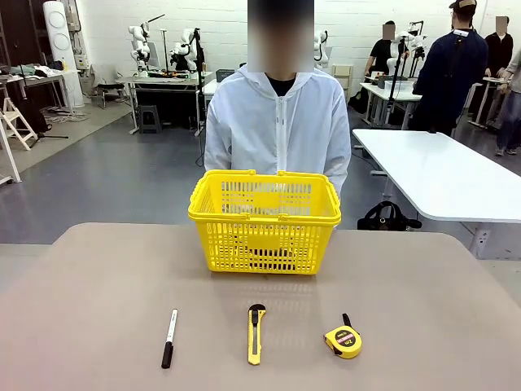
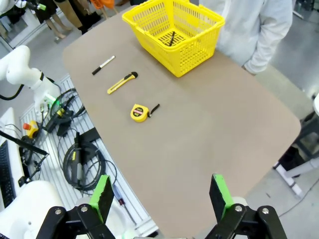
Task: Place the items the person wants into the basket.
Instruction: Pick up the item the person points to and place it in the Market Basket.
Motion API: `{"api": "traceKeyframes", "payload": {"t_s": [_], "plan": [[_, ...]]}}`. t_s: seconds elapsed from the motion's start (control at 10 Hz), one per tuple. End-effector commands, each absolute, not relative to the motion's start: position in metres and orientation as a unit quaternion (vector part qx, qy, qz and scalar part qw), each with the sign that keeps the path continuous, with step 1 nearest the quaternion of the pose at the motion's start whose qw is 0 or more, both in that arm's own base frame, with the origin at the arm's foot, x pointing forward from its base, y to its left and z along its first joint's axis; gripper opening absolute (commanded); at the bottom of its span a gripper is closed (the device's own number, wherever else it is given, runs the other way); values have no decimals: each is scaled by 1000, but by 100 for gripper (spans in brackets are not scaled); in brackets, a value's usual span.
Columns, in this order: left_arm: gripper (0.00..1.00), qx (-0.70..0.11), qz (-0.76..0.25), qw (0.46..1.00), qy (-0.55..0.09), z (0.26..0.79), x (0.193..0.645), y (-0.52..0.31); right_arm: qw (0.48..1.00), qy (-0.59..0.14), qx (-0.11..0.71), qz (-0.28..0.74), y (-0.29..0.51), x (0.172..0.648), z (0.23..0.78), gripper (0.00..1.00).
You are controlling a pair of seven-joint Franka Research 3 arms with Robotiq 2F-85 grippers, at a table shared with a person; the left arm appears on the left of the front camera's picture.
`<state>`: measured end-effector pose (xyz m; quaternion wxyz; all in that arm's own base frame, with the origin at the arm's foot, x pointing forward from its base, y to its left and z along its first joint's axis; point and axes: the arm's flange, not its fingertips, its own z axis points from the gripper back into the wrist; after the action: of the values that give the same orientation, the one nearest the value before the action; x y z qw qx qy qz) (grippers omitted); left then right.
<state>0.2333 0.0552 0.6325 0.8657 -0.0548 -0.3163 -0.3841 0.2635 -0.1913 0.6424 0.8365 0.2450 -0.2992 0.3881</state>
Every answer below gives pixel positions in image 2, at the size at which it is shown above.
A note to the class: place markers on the bystander in black trousers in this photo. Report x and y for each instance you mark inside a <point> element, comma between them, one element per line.
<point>84,15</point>

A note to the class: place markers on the finger of the green left gripper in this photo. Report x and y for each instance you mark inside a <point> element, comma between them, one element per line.
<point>42,6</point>

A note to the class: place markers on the black yellow-tipped highlighter pen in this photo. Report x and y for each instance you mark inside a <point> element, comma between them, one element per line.
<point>172,36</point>

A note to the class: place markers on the black power adapter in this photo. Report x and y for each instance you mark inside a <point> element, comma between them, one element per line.
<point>61,127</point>

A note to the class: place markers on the yellow tape measure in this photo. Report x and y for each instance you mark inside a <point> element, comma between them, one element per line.
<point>138,113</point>

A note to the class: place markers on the white black marker pen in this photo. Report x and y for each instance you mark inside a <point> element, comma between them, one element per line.
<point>103,65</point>

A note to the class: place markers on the black keyboard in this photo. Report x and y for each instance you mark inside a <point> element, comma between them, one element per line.
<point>6,174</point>

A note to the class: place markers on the yellow utility knife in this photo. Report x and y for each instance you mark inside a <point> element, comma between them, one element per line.
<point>122,83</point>

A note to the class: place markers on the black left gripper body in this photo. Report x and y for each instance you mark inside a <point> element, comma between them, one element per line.
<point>26,3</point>

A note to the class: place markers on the yellow emergency stop button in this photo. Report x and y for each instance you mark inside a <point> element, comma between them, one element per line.
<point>31,129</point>

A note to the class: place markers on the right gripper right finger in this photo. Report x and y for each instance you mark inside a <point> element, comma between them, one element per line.
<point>221,199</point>

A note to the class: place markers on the person's left forearm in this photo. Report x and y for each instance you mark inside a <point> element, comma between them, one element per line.
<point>264,49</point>

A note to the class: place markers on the small screwdriver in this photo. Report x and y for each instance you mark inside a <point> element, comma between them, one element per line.
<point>123,204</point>

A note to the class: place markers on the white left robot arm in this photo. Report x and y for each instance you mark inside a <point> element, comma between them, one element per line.
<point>17,67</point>

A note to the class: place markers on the person in white jacket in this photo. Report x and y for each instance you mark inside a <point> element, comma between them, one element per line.
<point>239,25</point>

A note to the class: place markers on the white slotted base plate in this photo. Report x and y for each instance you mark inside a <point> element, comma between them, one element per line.
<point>52,144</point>

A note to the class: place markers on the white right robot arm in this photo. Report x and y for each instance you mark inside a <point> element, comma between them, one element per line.
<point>37,199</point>

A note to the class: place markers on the black stand rod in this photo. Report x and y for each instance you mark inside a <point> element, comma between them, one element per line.
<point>25,144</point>

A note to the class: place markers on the bystander in dark skirt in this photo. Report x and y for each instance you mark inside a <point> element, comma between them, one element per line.
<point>53,20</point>

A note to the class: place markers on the yellow plastic shopping basket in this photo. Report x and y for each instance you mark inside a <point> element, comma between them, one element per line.
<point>199,49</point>

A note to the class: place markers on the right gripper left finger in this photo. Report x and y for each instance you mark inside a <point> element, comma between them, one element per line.
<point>99,199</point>

